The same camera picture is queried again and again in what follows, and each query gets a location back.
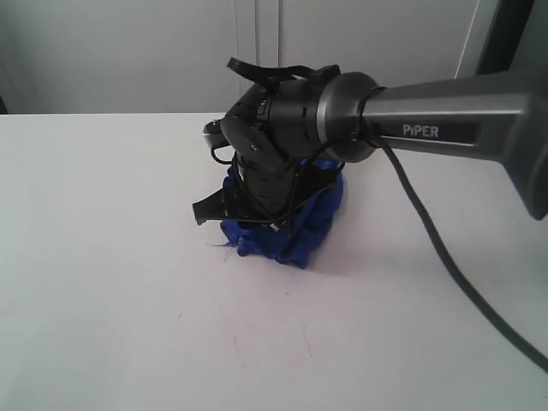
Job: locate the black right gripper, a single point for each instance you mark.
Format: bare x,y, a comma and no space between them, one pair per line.
253,194

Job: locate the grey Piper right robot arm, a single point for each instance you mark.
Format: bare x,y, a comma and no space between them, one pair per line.
279,129

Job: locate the blue towel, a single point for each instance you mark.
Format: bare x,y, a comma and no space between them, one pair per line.
289,242

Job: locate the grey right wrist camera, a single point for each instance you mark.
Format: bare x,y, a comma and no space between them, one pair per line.
214,136

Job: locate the dark vertical post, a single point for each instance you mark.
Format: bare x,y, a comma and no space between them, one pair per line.
504,35

